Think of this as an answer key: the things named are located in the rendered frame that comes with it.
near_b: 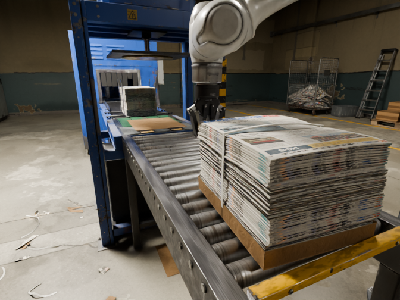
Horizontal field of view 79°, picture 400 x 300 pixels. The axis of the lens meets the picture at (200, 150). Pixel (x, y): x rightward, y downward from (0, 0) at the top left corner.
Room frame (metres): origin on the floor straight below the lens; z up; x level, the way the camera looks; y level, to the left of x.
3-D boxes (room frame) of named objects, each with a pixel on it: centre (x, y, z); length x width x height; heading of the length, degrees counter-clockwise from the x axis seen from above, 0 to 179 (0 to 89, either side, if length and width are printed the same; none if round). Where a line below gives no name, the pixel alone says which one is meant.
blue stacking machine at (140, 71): (4.43, 1.46, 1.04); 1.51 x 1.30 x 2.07; 24
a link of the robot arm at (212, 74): (0.75, -0.02, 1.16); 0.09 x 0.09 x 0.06
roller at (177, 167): (1.00, -0.02, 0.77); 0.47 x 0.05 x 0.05; 114
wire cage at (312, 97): (8.12, -3.60, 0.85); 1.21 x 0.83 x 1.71; 24
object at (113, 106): (2.96, 0.85, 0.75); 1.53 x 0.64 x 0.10; 24
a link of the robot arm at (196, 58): (0.74, -0.02, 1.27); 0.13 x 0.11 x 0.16; 7
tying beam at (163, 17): (1.93, 0.39, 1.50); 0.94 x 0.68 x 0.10; 114
